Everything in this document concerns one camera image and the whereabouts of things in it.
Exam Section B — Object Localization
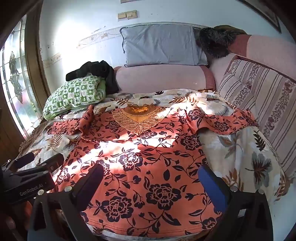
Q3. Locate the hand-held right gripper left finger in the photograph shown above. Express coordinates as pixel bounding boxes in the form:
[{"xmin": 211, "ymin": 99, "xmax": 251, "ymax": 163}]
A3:
[{"xmin": 27, "ymin": 163, "xmax": 105, "ymax": 241}]

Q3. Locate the green patterned pillow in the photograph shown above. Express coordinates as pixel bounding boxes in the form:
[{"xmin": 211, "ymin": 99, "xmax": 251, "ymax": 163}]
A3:
[{"xmin": 42, "ymin": 74, "xmax": 107, "ymax": 121}]

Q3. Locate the dark furry blanket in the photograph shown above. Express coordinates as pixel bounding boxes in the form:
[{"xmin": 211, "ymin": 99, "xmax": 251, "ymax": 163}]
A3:
[{"xmin": 199, "ymin": 27, "xmax": 238, "ymax": 58}]

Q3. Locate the grey pillow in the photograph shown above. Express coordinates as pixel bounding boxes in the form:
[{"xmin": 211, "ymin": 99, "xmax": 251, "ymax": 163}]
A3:
[{"xmin": 120, "ymin": 24, "xmax": 208, "ymax": 67}]

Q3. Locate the olive cloth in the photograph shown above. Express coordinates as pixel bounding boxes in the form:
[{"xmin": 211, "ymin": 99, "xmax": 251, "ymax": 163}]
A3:
[{"xmin": 214, "ymin": 24, "xmax": 247, "ymax": 35}]

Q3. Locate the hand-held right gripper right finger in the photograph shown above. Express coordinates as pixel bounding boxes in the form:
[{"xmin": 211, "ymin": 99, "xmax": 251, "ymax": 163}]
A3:
[{"xmin": 198, "ymin": 165, "xmax": 274, "ymax": 241}]

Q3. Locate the stained glass window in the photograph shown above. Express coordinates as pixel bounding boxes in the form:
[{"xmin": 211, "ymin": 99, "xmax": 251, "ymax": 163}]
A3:
[{"xmin": 0, "ymin": 14, "xmax": 44, "ymax": 139}]

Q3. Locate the leaf print blanket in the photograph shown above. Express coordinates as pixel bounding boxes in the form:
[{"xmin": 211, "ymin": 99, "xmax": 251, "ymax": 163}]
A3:
[{"xmin": 16, "ymin": 89, "xmax": 294, "ymax": 241}]

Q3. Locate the striped floral cushion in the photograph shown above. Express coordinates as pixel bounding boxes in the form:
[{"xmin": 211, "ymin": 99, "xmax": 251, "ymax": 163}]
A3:
[{"xmin": 217, "ymin": 56, "xmax": 296, "ymax": 179}]

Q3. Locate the black cloth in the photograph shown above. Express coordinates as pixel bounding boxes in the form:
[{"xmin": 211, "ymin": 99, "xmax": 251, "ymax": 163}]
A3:
[{"xmin": 66, "ymin": 60, "xmax": 119, "ymax": 95}]

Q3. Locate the orange floral garment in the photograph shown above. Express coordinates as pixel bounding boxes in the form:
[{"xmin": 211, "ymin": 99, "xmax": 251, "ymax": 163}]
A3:
[{"xmin": 47, "ymin": 104, "xmax": 259, "ymax": 238}]

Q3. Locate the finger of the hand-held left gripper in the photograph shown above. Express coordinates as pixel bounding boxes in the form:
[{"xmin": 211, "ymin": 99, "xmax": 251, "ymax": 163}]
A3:
[
  {"xmin": 37, "ymin": 153, "xmax": 65, "ymax": 173},
  {"xmin": 9, "ymin": 152, "xmax": 35, "ymax": 171}
]

